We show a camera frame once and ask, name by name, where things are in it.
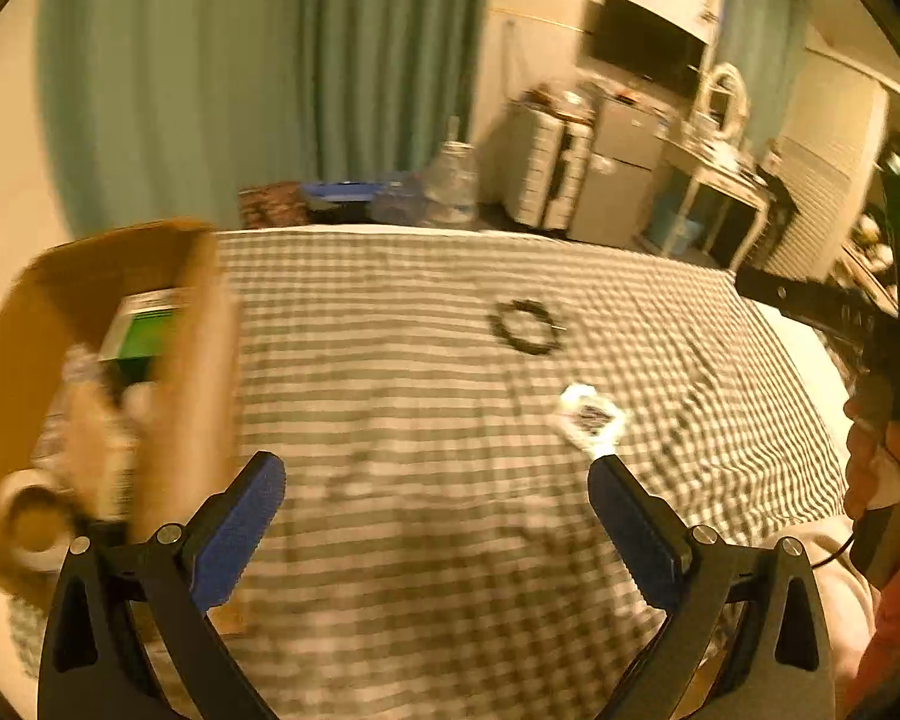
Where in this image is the white tape ring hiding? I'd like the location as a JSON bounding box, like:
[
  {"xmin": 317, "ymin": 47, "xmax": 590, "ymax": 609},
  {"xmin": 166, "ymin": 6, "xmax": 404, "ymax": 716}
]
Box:
[{"xmin": 0, "ymin": 466, "xmax": 81, "ymax": 575}]

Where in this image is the green white carton box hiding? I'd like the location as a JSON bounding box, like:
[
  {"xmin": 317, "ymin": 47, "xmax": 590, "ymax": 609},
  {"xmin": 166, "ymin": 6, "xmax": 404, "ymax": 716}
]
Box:
[{"xmin": 98, "ymin": 288, "xmax": 183, "ymax": 394}]

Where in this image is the person right hand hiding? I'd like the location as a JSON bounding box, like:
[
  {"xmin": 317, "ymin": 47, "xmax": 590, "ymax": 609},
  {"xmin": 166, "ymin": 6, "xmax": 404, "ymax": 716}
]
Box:
[{"xmin": 844, "ymin": 397, "xmax": 900, "ymax": 522}]

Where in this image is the cardboard box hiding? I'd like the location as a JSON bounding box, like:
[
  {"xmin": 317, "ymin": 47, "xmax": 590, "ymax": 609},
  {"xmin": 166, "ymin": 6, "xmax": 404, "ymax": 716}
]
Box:
[{"xmin": 0, "ymin": 220, "xmax": 240, "ymax": 610}]

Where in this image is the white vanity table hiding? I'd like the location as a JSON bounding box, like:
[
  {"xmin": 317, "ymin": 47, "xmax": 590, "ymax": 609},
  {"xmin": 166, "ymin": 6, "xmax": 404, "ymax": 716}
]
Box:
[{"xmin": 634, "ymin": 122, "xmax": 798, "ymax": 270}]

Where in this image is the round vanity mirror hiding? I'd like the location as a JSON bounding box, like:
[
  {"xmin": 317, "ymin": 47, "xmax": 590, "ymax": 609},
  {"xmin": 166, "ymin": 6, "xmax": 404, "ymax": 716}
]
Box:
[{"xmin": 692, "ymin": 62, "xmax": 749, "ymax": 145}]

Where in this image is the sticker sachet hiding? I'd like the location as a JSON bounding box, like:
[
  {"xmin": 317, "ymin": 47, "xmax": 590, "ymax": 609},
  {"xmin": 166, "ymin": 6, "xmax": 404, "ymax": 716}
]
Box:
[{"xmin": 554, "ymin": 382, "xmax": 626, "ymax": 458}]

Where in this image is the checkered bed cover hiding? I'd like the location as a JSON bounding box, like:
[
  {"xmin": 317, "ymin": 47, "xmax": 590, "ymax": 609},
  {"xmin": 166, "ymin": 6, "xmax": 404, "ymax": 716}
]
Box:
[{"xmin": 219, "ymin": 229, "xmax": 844, "ymax": 718}]

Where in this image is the white suitcase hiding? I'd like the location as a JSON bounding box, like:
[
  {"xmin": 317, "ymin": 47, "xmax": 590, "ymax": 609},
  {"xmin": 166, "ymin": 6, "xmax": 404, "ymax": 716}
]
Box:
[{"xmin": 502, "ymin": 103, "xmax": 593, "ymax": 232}]

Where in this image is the clear water bottle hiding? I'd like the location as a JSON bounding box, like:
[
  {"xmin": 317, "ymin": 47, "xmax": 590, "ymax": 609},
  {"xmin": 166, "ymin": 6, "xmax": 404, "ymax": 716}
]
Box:
[{"xmin": 421, "ymin": 115, "xmax": 479, "ymax": 229}]

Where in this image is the green curtain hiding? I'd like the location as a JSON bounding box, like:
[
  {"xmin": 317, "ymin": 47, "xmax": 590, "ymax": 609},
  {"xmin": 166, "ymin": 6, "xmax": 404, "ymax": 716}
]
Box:
[{"xmin": 37, "ymin": 0, "xmax": 484, "ymax": 236}]

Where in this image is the black bead bracelet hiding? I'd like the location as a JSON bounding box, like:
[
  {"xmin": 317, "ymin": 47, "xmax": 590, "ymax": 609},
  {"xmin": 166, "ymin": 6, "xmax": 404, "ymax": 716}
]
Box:
[{"xmin": 489, "ymin": 299, "xmax": 566, "ymax": 356}]

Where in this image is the wall television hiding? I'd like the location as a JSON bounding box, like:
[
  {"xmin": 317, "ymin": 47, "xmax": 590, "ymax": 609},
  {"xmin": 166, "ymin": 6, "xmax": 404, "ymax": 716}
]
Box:
[{"xmin": 578, "ymin": 0, "xmax": 707, "ymax": 99}]

